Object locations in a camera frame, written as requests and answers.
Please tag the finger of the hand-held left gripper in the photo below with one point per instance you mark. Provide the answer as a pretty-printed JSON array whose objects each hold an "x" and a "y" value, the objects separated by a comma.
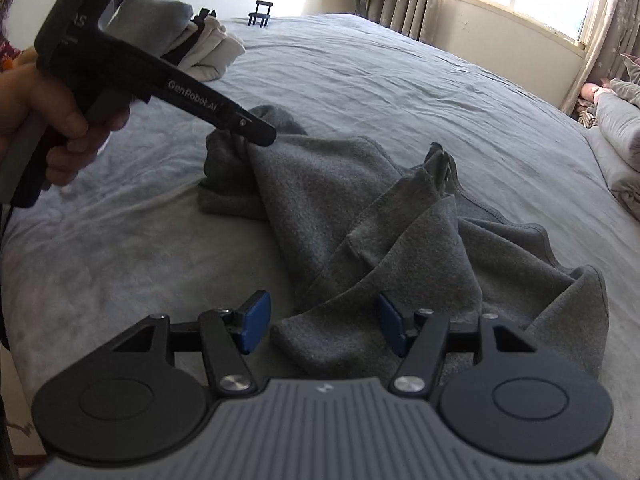
[{"x": 250, "y": 127}]

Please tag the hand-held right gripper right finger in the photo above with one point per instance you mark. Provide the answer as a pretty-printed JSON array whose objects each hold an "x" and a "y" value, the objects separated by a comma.
[{"x": 392, "y": 322}]

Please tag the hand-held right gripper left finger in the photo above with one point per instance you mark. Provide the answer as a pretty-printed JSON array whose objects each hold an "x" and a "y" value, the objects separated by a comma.
[{"x": 255, "y": 320}]

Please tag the grey fleece garment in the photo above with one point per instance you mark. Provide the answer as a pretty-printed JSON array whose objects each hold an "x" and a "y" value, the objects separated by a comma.
[{"x": 350, "y": 210}]

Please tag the person's left hand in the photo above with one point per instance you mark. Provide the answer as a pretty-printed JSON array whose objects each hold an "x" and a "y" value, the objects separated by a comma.
[{"x": 40, "y": 95}]

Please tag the grey folded garment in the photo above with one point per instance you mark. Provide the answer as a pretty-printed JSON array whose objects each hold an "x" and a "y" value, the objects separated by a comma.
[{"x": 150, "y": 20}]

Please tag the white folded garment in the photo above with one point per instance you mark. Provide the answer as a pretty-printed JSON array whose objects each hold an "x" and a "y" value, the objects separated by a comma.
[{"x": 220, "y": 60}]

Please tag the cream folded garment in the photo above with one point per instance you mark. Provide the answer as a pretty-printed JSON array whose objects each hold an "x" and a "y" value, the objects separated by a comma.
[{"x": 207, "y": 35}]

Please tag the black folded garment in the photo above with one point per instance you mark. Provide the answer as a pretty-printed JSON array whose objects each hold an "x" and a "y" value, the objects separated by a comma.
[{"x": 200, "y": 16}]

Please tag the small black phone stand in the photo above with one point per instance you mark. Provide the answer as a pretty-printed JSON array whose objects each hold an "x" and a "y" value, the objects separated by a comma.
[{"x": 260, "y": 14}]

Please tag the bed with grey sheet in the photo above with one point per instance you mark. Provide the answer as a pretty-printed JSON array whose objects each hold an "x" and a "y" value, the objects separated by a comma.
[{"x": 400, "y": 85}]

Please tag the dark upright object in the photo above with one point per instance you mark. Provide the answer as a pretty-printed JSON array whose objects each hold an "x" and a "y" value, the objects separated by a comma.
[{"x": 361, "y": 4}]

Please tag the grey star-print curtain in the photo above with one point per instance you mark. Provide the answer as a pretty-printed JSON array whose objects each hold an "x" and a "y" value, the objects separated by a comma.
[
  {"x": 605, "y": 35},
  {"x": 412, "y": 0}
]

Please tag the folded grey quilt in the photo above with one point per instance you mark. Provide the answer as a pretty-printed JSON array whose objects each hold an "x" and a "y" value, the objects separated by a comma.
[{"x": 615, "y": 150}]

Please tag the grey pillow with pink trim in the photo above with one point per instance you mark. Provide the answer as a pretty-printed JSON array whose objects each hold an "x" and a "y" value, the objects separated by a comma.
[{"x": 630, "y": 80}]

